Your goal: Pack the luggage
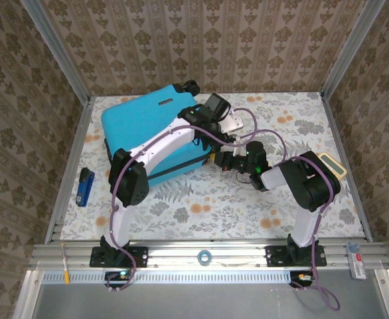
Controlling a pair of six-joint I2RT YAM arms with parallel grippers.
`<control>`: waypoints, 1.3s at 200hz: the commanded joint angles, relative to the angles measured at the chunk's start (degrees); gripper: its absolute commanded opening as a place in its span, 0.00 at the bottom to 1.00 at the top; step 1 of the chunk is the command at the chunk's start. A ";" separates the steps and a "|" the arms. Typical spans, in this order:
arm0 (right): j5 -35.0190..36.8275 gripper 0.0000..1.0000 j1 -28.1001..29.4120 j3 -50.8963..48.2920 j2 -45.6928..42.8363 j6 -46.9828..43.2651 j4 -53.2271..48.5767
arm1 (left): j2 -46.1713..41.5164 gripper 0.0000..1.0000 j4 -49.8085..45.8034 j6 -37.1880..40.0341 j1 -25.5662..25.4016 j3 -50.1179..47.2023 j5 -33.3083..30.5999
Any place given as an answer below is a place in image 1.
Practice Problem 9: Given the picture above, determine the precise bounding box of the blue hard-shell suitcase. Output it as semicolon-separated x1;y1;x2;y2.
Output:
100;79;216;185

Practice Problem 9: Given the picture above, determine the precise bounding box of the floral tablecloth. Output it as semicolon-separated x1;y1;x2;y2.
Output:
60;92;368;241

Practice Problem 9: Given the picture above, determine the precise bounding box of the yellow calculator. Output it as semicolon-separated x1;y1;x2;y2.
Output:
317;152;348;182

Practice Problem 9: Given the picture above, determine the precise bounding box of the blue tape roll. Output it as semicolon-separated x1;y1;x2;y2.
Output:
196;249;212;266

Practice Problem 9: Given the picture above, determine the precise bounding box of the black connector board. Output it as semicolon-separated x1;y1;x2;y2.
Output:
289;271;318;288
104;270;132;288

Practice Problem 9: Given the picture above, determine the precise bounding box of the blue stapler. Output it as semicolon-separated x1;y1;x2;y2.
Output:
75;167;96;209

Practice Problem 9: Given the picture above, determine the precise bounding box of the grey metal panel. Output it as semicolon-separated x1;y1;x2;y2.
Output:
31;282;389;319

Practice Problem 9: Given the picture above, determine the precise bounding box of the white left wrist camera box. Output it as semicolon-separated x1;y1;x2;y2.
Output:
219;111;245;134

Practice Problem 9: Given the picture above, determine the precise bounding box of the aluminium mounting rail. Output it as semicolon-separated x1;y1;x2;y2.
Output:
28;242;389;270

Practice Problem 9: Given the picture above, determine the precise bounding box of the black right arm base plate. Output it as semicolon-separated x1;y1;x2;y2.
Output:
266;245;327;268

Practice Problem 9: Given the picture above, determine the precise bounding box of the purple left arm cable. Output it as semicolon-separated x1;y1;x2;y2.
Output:
108;108;258;293

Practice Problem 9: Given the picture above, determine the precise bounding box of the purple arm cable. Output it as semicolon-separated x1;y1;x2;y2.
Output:
108;108;258;293
237;128;341;312

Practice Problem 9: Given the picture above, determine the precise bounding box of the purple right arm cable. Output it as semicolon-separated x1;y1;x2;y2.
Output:
237;128;341;312

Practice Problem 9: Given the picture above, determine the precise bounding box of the slotted white cable duct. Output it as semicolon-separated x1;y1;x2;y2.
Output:
41;270;293;285

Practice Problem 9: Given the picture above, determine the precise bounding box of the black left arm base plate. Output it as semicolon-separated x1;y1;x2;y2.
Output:
90;246;149;268

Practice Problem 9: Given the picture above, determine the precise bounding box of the aluminium corner post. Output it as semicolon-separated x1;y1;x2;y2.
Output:
20;0;91;102
321;0;387;99

